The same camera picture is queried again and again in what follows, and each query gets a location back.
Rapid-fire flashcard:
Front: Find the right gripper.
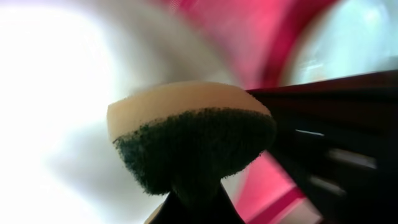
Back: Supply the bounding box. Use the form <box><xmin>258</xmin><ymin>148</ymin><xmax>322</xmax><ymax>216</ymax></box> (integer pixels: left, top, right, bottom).
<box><xmin>251</xmin><ymin>70</ymin><xmax>397</xmax><ymax>223</ymax></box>

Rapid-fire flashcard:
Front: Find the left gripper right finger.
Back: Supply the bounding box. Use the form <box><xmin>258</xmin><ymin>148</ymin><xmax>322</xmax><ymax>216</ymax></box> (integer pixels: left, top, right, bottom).
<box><xmin>198</xmin><ymin>184</ymin><xmax>245</xmax><ymax>224</ymax></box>

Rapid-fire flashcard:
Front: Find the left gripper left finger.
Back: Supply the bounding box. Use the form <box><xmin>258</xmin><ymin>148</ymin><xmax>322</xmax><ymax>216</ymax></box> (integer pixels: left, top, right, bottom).
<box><xmin>144</xmin><ymin>192</ymin><xmax>195</xmax><ymax>224</ymax></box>

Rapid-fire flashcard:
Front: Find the green yellow sponge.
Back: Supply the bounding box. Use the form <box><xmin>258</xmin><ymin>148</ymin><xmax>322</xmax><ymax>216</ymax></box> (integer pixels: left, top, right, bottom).
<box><xmin>107</xmin><ymin>82</ymin><xmax>276</xmax><ymax>201</ymax></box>

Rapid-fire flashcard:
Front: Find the light blue plate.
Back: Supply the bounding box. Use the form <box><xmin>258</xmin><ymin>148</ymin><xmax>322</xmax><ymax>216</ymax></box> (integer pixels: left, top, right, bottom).
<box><xmin>279</xmin><ymin>0</ymin><xmax>397</xmax><ymax>86</ymax></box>

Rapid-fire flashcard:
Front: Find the white plate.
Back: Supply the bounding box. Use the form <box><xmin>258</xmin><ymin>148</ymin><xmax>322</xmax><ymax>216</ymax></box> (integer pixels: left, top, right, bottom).
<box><xmin>1</xmin><ymin>1</ymin><xmax>239</xmax><ymax>223</ymax></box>

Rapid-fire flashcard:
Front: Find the red plastic tray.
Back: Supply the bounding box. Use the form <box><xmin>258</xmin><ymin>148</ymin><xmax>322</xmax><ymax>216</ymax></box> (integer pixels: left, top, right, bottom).
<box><xmin>161</xmin><ymin>0</ymin><xmax>337</xmax><ymax>223</ymax></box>

